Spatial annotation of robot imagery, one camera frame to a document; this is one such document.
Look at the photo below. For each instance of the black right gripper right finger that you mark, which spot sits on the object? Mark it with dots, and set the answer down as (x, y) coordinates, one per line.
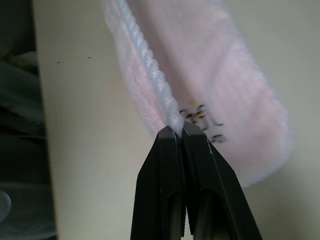
(215, 185)

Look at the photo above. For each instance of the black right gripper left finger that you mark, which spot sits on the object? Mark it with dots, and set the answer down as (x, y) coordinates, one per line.
(160, 175)

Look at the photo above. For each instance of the pink fluffy towel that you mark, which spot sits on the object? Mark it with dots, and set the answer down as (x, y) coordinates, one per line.
(225, 75)

